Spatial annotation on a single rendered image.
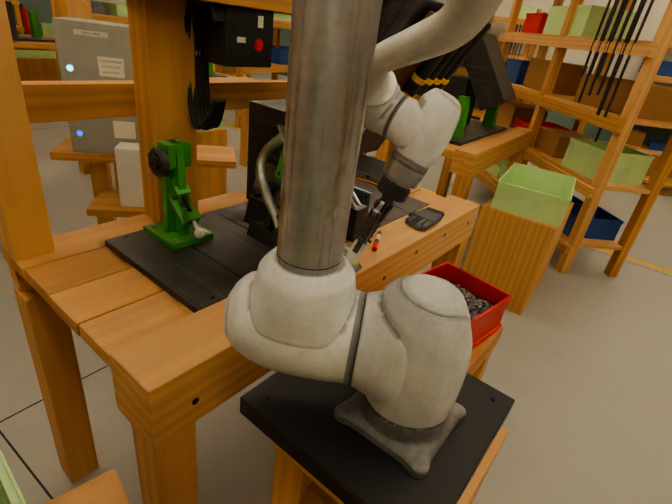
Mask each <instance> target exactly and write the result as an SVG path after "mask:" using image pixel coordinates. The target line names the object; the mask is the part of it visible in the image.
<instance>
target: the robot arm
mask: <svg viewBox="0 0 672 504"><path fill-rule="evenodd" d="M502 1H503V0H447V1H446V3H445V5H444V6H443V7H442V8H441V9H440V10H439V11H437V12H436V13H435V14H433V15H431V16H429V17H428V18H426V19H424V20H422V21H420V22H418V23H416V24H414V25H412V26H410V27H408V28H406V29H404V30H402V31H401V32H399V33H397V34H395V35H393V36H391V37H389V38H387V39H385V40H383V41H382V42H380V43H378V44H377V45H376V41H377V35H378V29H379V22H380V16H381V9H382V3H383V0H292V14H291V29H290V44H289V59H288V75H287V90H286V118H285V134H284V149H283V164H282V179H281V194H280V209H279V224H278V239H277V246H276V247H275V248H274V249H272V250H271V251H270V252H268V253H267V254H266V255H265V256H264V257H263V258H262V260H261V261H260V263H259V265H258V270H257V271H253V272H250V273H248V274H247V275H245V276H244V277H242V278H241V279H240V280H239V281H238V282H237V283H236V284H235V286H234V288H233V289H232V290H231V292H230V294H229V296H228V298H227V301H226V304H225V308H224V315H223V328H224V333H225V335H226V337H227V339H228V340H229V343H230V345H231V346H232V347H233V348H234V349H235V350H236V351H238V352H239V353H240V354H241V355H243V356H244V357H246V358H247V359H249V360H250V361H252V362H254V363H256V364H258V365H260V366H262V367H265V368H268V369H271V370H274V371H277V372H280V373H284V374H288V375H292V376H296V377H300V378H305V379H310V380H315V381H321V382H329V383H339V384H344V385H350V386H351V387H353V388H355V389H356V390H358V391H357V392H356V393H355V394H354V395H353V396H352V397H350V398H349V399H348V400H346V401H345V402H342V403H340V404H338V405H337V406H336V408H335V411H334V418H335V419H336V420H337V421H338V422H339V423H342V424H344V425H347V426H349V427H351V428H353V429H354V430H356V431H357V432H358V433H360V434H361V435H362V436H364V437H365V438H366V439H368V440H369V441H371V442H372V443H373V444H375V445H376V446H377V447H379V448H380V449H382V450H383V451H384V452H386V453H387V454H388V455H390V456H391V457H393V458H394V459H395V460H397V461H398V462H399V463H400V464H402V465H403V466H404V468H405V469H406V470H407V471H408V472H409V474H410V475H411V476H413V477H414V478H417V479H423V478H425V477H426V476H427V474H428V471H429V468H430V463H431V461H432V459H433V458H434V456H435V455H436V453H437V452H438V450H439V449H440V447H441V446H442V444H443V443H444V441H445V440H446V439H447V437H448V436H449V434H450V433H451V431H452V430H453V428H454V427H455V426H456V425H457V424H459V423H461V422H462V421H464V419H465V416H466V410H465V408H464V407H463V406H462V405H460V404H458V403H456V402H455V401H456V399H457V397H458V395H459V392H460V390H461V387H462V385H463V382H464V379H465V376H466V373H467V370H468V366H469V362H470V358H471V353H472V345H473V340H472V329H471V321H470V315H469V311H468V307H467V304H466V301H465V299H464V296H463V295H462V293H461V292H460V291H459V290H458V288H456V287H455V286H454V285H453V284H451V283H450V282H448V281H446V280H444V279H442V278H439V277H436V276H432V275H426V274H417V275H408V276H404V277H401V278H398V279H396V280H394V281H392V282H391V283H389V284H388V285H387V286H386V287H385V288H384V290H379V291H373V292H367V293H366V292H362V291H358V290H356V281H355V277H356V276H355V271H354V269H353V267H352V266H354V265H355V264H356V263H357V261H358V259H359V258H360V256H361V254H362V253H363V251H364V249H365V248H366V246H367V245H368V242H369V243H370V244H371V242H372V241H371V240H370V238H372V237H373V235H374V234H375V232H376V230H377V229H378V227H379V226H380V224H381V223H382V221H383V220H384V219H385V218H386V216H387V214H388V213H389V211H391V210H392V208H393V205H392V203H393V202H394V201H395V202H398V203H403V202H405V200H406V198H407V197H408V195H409V194H410V192H411V189H415V188H417V185H418V184H419V182H420V181H421V180H422V179H423V177H424V175H425V174H426V173H427V170H428V169H429V168H430V166H431V165H432V164H433V163H434V162H435V161H436V160H437V159H438V158H439V157H440V156H441V154H442V153H443V151H444V150H445V148H446V147H447V145H448V143H449V142H450V140H451V138H452V136H453V134H454V131H455V129H456V127H457V124H458V122H459V119H460V116H461V105H460V103H459V101H458V100H457V99H456V98H455V97H454V96H452V95H450V94H449V93H447V92H445V91H443V90H441V89H438V88H434V89H432V90H430V91H428V92H426V93H425V94H423V95H422V97H421V98H420V100H419V101H418V100H416V99H413V98H411V97H409V96H407V95H406V94H404V93H403V92H402V91H400V86H399V85H398V83H397V81H396V77H395V75H394V73H393V72H392V71H393V70H396V69H399V68H402V67H406V66H409V65H412V64H415V63H419V62H422V61H425V60H428V59H431V58H435V57H438V56H441V55H444V54H446V53H449V52H451V51H453V50H455V49H458V48H459V47H461V46H463V45H464V44H466V43H467V42H469V41H470V40H471V39H473V38H474V37H475V36H476V35H477V34H478V33H479V32H480V31H481V30H482V29H483V28H484V27H485V25H486V24H487V23H488V22H489V20H490V19H491V18H492V16H493V15H494V14H495V12H496V11H497V9H498V7H499V6H500V4H501V3H502ZM363 127H364V128H366V129H368V130H370V131H372V132H374V133H377V134H379V135H381V136H383V137H385V138H386V139H388V140H389V141H390V142H391V143H392V144H394V145H395V146H396V147H395V149H394V151H393V152H392V154H391V156H390V158H389V159H388V161H387V163H386V165H385V166H384V168H383V171H384V172H385V173H386V174H384V175H383V176H382V178H381V179H380V181H379V183H378V184H377V189H378V190H379V192H381V193H382V196H381V197H380V198H379V199H378V198H377V199H376V201H375V202H374V206H373V207H372V208H371V209H370V212H369V214H368V216H367V218H366V220H365V222H364V224H363V226H362V227H361V229H360V231H359V233H358V235H355V236H354V237H355V238H356V240H355V241H354V243H353V245H352V246H351V248H350V250H349V252H348V253H347V255H346V257H345V256H344V255H343V254H344V248H345V241H346V235H347V228H348V222H349V215H350V209H351V203H352V196H353V190H354V183H355V177H356V170H357V164H358V157H359V151H360V145H361V138H362V132H363ZM410 188H411V189H410ZM365 296H366V297H365ZM349 382H350V384H349Z"/></svg>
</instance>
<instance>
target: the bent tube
mask: <svg viewBox="0 0 672 504"><path fill-rule="evenodd" d="M277 127H278V130H279V133H278V134H277V135H276V136H275V137H274V138H272V139H271V140H270V141H269V142H268V143H266V144H265V145H264V147H263V148H262V149H261V151H260V153H259V155H258V158H257V161H256V167H255V177H256V182H257V185H258V188H259V190H260V193H261V196H262V198H263V201H264V203H265V206H266V208H267V211H268V214H269V216H270V219H271V221H272V224H273V226H274V229H276V228H277V227H278V224H279V221H278V218H277V215H278V214H279V211H278V208H277V206H276V203H275V201H274V198H273V196H272V193H271V190H270V188H269V185H268V183H267V180H266V174H265V170H266V164H267V161H268V158H269V156H270V155H271V154H272V153H273V152H274V151H275V150H276V149H277V148H278V147H280V146H281V145H282V144H283V143H284V134H285V126H283V125H280V124H278V125H277Z"/></svg>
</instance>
